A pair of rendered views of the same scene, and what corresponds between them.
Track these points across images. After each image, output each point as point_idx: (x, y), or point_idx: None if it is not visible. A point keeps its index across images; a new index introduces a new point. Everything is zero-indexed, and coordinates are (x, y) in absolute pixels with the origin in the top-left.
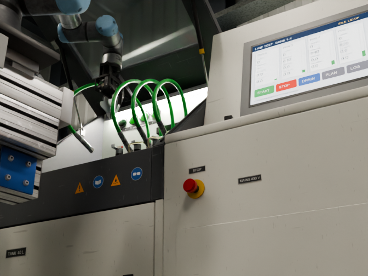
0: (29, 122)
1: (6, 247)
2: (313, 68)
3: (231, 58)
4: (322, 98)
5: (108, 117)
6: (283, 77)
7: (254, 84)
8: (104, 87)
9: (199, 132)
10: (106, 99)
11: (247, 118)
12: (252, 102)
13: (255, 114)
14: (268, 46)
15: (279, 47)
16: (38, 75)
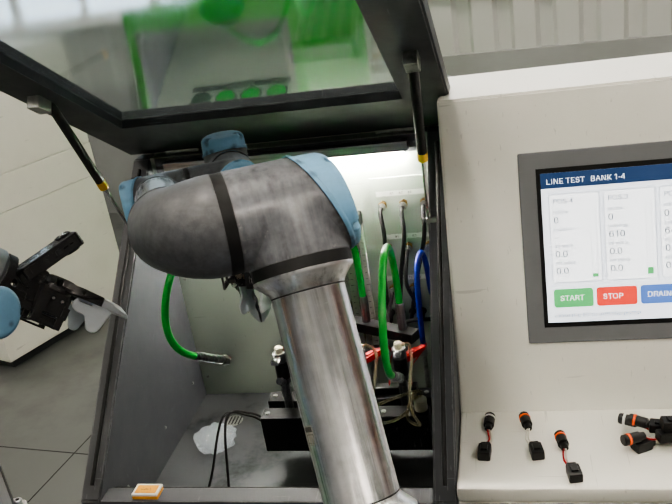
0: None
1: None
2: (669, 268)
3: (494, 190)
4: None
5: (256, 319)
6: (611, 275)
7: (552, 275)
8: (249, 288)
9: (527, 499)
10: (243, 286)
11: (617, 496)
12: (552, 317)
13: (632, 492)
14: (574, 182)
15: (600, 195)
16: (102, 305)
